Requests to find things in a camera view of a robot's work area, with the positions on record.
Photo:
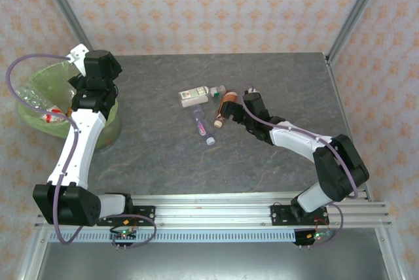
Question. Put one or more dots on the brown Nescafe coffee bottle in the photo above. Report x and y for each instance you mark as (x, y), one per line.
(230, 96)

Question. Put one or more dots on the clear bottle purple label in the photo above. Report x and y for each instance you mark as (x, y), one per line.
(201, 124)

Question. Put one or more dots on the white bottle green label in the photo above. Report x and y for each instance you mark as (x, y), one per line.
(193, 95)

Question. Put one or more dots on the clear crinkled bottle red label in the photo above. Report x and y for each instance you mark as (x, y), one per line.
(31, 97)

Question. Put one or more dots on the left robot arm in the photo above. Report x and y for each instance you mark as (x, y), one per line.
(82, 142)

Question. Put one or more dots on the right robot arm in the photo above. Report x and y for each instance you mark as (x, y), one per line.
(294, 139)

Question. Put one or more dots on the green translucent bin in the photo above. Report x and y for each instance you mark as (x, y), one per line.
(49, 78)

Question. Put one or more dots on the small controller board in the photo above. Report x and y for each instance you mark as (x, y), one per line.
(122, 234)
(314, 237)

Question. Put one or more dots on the grey metal panel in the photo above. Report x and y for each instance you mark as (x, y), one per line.
(212, 263)

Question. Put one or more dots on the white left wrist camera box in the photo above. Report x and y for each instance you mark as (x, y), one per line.
(78, 54)

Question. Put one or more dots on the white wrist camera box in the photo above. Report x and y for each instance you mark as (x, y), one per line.
(78, 54)
(253, 90)

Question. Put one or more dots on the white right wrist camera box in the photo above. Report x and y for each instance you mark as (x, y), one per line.
(253, 90)

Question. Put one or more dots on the aluminium frame post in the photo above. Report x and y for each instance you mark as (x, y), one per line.
(358, 8)
(62, 2)

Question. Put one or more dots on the aluminium side rail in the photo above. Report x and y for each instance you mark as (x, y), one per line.
(339, 97)

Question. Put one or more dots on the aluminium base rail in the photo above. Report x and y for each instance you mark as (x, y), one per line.
(212, 208)

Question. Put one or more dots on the aluminium frame bar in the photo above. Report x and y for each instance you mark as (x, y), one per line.
(31, 260)
(391, 260)

